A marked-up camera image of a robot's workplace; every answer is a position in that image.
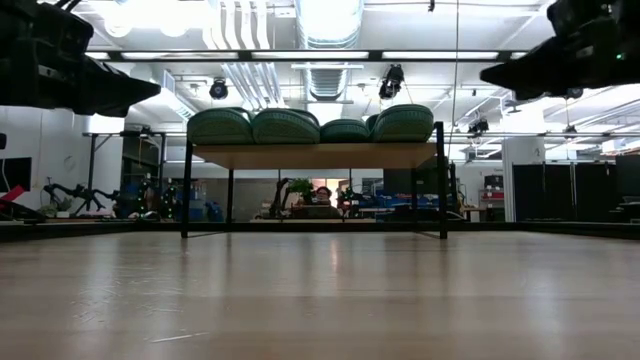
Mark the red and black cabinet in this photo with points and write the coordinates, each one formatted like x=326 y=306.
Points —
x=493 y=192

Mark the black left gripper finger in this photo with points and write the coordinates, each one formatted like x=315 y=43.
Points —
x=120 y=90
x=102 y=110

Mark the person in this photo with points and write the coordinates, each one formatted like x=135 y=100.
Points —
x=323 y=195

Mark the dark wall monitor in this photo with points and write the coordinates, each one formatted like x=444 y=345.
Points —
x=17 y=174

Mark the green rubber slide sandal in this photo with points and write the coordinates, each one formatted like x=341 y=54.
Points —
x=345 y=132
x=220 y=129
x=402 y=125

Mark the small black ceiling camera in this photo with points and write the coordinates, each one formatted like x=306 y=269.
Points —
x=478 y=126

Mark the black background robot arm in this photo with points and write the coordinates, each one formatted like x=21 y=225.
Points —
x=80 y=192

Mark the black partition screens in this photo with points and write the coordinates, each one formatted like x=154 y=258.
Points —
x=560 y=190

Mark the red flat object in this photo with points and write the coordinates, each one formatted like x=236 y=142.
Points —
x=10 y=193

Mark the black round ceiling camera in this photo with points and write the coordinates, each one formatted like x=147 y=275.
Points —
x=218 y=90

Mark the silver ceiling ventilation duct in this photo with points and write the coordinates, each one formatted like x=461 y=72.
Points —
x=327 y=30

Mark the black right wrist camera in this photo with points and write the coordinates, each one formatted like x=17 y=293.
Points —
x=595 y=17

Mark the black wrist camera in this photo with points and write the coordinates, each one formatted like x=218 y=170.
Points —
x=595 y=17
x=55 y=27

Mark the black overhead camera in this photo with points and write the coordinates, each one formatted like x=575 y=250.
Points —
x=391 y=82

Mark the wooden shelf with black frame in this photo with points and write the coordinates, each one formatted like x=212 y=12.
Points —
x=320 y=156

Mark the white ceiling pipes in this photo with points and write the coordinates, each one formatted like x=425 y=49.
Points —
x=245 y=50

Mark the white pillar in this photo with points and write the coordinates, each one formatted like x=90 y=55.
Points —
x=522 y=170

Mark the green potted plant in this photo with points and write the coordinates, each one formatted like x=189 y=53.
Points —
x=301 y=187

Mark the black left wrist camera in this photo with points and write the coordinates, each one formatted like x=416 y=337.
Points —
x=55 y=27

